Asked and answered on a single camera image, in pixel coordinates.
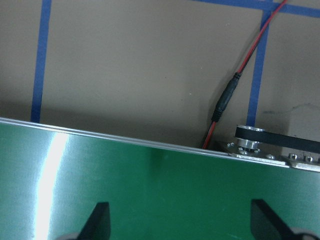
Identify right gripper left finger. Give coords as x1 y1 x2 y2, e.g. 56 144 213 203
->
77 202 111 240

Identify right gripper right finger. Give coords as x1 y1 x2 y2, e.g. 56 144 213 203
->
250 199 297 240

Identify green conveyor belt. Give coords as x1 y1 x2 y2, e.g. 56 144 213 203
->
0 119 320 240

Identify red black conveyor wire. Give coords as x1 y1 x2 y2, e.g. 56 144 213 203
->
201 0 288 150

